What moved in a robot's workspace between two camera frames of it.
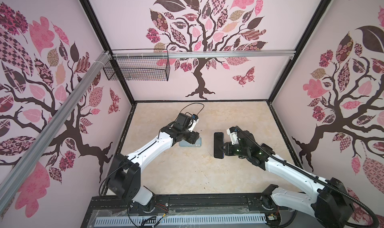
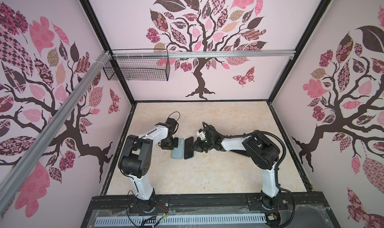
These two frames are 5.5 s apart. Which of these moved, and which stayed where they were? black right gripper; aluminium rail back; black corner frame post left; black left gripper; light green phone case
Moved: black right gripper; light green phone case; black left gripper
Stayed: aluminium rail back; black corner frame post left
